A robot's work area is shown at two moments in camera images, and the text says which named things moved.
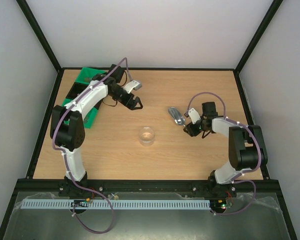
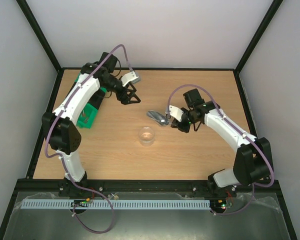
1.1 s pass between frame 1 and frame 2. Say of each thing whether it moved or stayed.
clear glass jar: stayed
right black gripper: moved
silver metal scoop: moved
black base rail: stayed
